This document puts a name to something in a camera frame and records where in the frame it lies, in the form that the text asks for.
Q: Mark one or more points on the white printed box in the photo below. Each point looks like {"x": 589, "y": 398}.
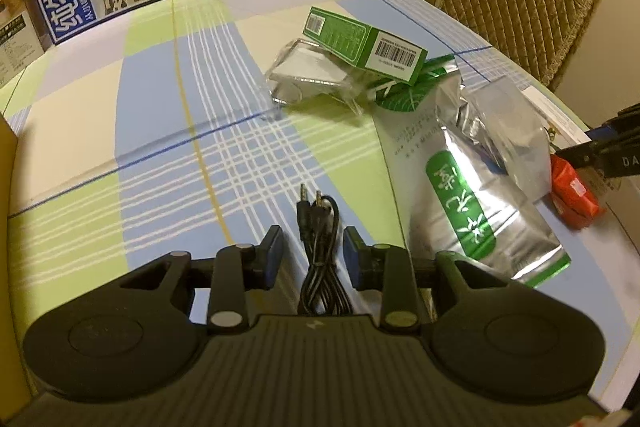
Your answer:
{"x": 20, "y": 47}

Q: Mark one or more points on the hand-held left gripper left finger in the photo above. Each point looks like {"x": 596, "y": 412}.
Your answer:
{"x": 274, "y": 257}

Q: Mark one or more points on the clear plastic case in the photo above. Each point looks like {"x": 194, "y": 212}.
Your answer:
{"x": 305, "y": 72}

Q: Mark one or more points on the red packet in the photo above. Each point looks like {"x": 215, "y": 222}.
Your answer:
{"x": 572, "y": 192}

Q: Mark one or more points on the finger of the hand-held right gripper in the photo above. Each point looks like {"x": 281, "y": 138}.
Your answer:
{"x": 617, "y": 122}
{"x": 585, "y": 154}

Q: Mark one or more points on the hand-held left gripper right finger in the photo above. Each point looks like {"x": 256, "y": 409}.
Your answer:
{"x": 351, "y": 257}

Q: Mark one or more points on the white pouch with green leaf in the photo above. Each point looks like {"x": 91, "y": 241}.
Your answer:
{"x": 405, "y": 147}

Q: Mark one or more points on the clear plastic bag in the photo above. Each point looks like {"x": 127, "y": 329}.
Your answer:
{"x": 515, "y": 137}

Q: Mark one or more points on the desktop with plaid cloth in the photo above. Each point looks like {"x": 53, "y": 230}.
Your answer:
{"x": 150, "y": 107}

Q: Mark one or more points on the green cardboard box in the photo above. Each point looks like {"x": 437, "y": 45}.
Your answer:
{"x": 345, "y": 34}

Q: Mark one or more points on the silver foil pouch green label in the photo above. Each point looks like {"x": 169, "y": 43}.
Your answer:
{"x": 465, "y": 207}

